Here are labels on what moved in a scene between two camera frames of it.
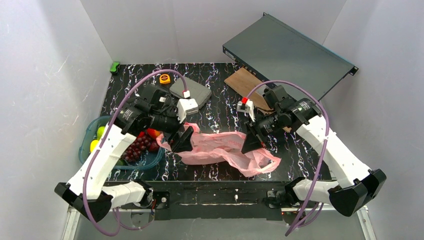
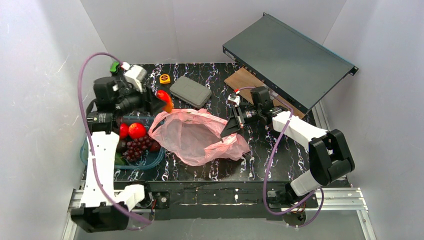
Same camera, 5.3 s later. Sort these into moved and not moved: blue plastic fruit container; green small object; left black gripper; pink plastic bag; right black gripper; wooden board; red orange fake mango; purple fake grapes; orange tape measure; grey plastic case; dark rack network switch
Moved: red orange fake mango; left black gripper; pink plastic bag; right black gripper
Not moved: blue plastic fruit container; wooden board; orange tape measure; purple fake grapes; green small object; grey plastic case; dark rack network switch
